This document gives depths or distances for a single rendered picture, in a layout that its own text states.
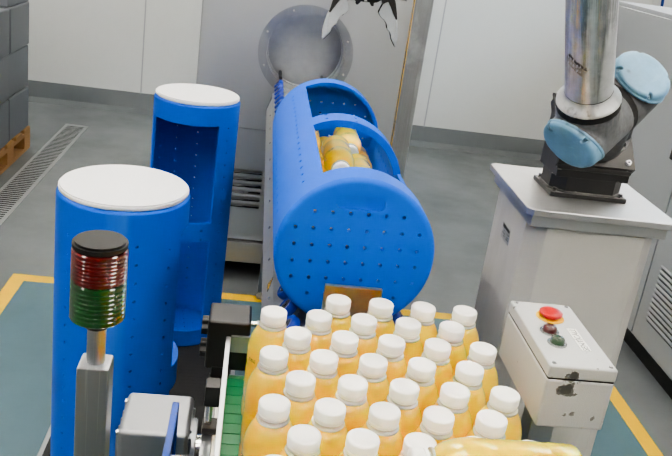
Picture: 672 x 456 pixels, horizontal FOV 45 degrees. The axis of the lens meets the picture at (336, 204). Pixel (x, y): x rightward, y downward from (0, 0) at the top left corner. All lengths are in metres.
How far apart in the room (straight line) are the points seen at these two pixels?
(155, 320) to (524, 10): 5.28
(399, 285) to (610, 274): 0.53
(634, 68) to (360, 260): 0.64
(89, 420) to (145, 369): 0.82
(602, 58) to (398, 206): 0.43
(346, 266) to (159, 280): 0.51
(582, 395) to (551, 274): 0.57
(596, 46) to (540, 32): 5.34
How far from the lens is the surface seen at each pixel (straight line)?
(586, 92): 1.49
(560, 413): 1.22
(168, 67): 6.55
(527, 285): 1.75
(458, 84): 6.67
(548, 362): 1.18
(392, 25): 1.67
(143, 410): 1.37
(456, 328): 1.25
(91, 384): 1.03
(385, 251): 1.41
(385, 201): 1.38
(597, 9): 1.39
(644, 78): 1.63
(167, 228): 1.73
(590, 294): 1.79
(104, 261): 0.93
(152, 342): 1.84
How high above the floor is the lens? 1.63
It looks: 19 degrees down
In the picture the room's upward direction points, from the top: 8 degrees clockwise
